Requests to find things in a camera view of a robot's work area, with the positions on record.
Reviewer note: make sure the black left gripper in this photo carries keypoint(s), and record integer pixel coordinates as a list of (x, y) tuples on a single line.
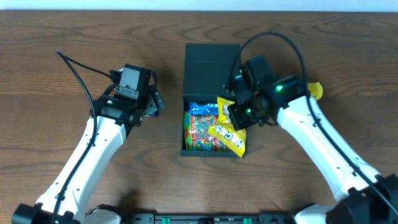
[(155, 101)]

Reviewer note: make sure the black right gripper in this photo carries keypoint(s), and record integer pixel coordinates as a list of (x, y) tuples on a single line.
[(235, 115)]

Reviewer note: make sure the blue Dairy Milk chocolate bar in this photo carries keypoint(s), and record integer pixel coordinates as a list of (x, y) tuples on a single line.
[(153, 114)]

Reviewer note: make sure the blue Oreo cookie pack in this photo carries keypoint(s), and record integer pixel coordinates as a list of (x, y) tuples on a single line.
[(202, 109)]

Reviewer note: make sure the Haribo gummy candy bag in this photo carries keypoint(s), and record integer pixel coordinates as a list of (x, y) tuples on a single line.
[(196, 134)]

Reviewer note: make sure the yellow Hacks candy bag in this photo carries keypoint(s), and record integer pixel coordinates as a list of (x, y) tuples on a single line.
[(224, 131)]

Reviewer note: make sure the yellow candy bottle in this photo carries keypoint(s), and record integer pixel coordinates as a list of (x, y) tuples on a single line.
[(315, 89)]

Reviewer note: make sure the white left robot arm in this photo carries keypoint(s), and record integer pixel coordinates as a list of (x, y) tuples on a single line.
[(66, 200)]

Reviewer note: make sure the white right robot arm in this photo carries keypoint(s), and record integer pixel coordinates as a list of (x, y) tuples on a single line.
[(362, 194)]

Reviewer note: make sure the black open box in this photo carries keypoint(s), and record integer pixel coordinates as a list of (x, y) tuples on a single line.
[(207, 67)]

